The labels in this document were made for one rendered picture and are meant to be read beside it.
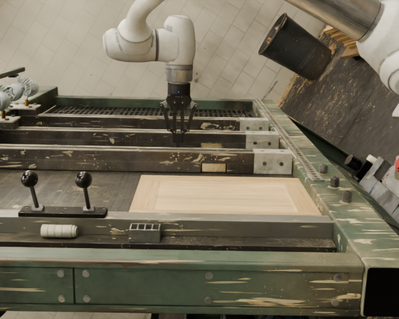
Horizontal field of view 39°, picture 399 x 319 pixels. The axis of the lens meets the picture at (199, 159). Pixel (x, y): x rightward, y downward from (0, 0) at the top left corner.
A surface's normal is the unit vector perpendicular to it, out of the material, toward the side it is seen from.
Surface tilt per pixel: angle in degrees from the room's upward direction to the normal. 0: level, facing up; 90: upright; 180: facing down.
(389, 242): 59
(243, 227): 90
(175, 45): 95
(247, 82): 90
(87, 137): 90
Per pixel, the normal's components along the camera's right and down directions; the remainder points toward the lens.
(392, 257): 0.02, -0.97
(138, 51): 0.18, 0.77
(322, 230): 0.00, 0.25
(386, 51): -0.47, 0.57
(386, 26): -0.52, -0.07
